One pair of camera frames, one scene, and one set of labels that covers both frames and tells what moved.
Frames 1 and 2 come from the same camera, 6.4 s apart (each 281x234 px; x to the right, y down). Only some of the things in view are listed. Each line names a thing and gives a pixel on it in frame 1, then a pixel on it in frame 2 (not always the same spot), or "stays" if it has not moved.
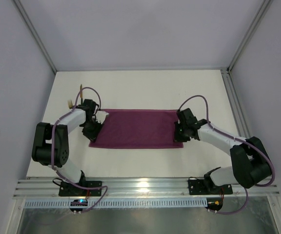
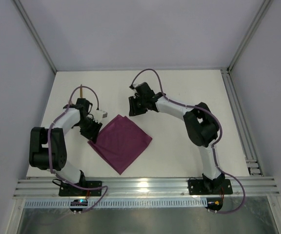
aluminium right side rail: [232, 96] stays
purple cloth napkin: [150, 128] to [120, 143]
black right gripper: [181, 134] to [135, 105]
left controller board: [79, 202] stays
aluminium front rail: [146, 188] stays
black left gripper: [92, 130] stays
